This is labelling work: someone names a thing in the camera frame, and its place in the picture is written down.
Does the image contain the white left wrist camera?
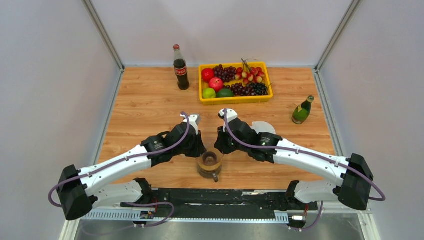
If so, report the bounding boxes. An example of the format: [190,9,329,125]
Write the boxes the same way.
[180,111,201,135]

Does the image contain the light green apple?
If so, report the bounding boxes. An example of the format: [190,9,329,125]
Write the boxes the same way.
[202,87,216,99]

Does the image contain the yellow plastic fruit tray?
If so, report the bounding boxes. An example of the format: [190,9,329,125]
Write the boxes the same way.
[198,62,274,105]

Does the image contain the dark grape bunch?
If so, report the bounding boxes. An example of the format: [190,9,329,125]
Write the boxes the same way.
[223,83,270,97]

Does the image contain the green champagne bottle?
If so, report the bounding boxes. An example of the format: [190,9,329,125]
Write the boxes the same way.
[291,95,315,125]

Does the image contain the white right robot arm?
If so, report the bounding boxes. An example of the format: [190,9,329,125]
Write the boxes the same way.
[214,118,374,211]

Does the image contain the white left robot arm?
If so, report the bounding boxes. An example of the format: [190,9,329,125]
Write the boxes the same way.
[52,114,206,221]

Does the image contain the glass cola bottle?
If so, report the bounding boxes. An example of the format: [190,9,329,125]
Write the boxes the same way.
[173,44,190,91]

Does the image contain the purple grape bunch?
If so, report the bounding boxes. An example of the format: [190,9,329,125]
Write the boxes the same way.
[212,64,237,83]

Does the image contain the red cherries bunch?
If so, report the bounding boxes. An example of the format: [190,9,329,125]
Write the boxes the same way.
[233,58,268,86]

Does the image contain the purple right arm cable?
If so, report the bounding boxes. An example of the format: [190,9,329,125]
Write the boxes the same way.
[222,108,387,232]

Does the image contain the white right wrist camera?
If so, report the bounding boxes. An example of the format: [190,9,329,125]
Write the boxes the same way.
[218,108,238,123]

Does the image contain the dark green lime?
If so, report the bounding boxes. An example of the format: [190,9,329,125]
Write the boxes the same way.
[216,88,235,98]

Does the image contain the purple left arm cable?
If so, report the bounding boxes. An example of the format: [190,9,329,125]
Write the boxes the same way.
[48,111,191,229]

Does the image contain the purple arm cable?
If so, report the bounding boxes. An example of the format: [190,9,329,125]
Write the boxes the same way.
[222,108,387,232]
[48,111,191,229]

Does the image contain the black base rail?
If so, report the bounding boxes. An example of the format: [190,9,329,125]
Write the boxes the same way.
[135,188,319,228]

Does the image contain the pink red apple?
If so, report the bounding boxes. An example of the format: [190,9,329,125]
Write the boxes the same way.
[208,77,224,93]

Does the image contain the clear glass dripper cone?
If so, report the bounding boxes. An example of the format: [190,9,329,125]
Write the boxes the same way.
[196,147,224,166]

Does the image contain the glass pitcher with handle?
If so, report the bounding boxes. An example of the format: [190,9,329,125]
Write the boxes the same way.
[197,163,222,183]

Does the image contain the white paper coffee filter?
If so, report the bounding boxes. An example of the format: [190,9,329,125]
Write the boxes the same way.
[251,121,276,135]

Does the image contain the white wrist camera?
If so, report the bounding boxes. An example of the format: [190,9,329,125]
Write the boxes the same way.
[180,111,201,135]
[218,108,238,123]

